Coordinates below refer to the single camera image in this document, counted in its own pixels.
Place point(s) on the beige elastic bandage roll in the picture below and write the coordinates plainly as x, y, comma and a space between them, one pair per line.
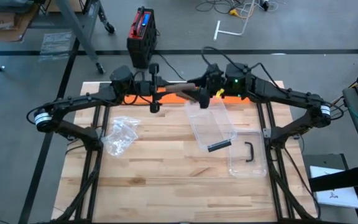
179, 88

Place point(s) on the red black battery box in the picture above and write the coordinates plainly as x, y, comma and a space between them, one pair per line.
141, 40

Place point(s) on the clear plastic storage bin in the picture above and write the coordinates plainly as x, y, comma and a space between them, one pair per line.
210, 124

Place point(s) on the orange cloth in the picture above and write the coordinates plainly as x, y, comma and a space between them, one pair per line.
169, 99

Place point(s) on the clear plastic bag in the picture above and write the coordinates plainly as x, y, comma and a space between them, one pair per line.
120, 137

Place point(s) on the clear plastic sheet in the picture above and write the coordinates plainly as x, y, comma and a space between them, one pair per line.
56, 45

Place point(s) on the white paper sheet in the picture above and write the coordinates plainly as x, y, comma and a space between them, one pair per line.
337, 197

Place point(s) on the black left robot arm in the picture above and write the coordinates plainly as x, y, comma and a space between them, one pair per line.
73, 101

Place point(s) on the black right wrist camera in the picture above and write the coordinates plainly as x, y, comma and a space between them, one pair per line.
219, 81

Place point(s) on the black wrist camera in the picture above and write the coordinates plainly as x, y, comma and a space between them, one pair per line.
142, 87
219, 81

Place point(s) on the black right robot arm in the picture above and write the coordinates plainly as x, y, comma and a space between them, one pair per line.
291, 93

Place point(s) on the white L-shaped bar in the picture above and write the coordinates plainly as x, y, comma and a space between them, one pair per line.
217, 31

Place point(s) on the wooden workbench with casters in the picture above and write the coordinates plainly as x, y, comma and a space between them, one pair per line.
76, 31

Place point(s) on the dark grey floor box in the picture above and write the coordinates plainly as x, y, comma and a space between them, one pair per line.
325, 160

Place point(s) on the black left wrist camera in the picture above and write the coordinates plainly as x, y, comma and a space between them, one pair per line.
142, 87

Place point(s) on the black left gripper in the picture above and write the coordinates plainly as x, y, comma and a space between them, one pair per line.
154, 71

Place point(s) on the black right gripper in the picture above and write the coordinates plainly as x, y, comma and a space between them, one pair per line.
204, 101

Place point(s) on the clear plastic bin lid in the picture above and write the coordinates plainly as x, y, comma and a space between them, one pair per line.
238, 161

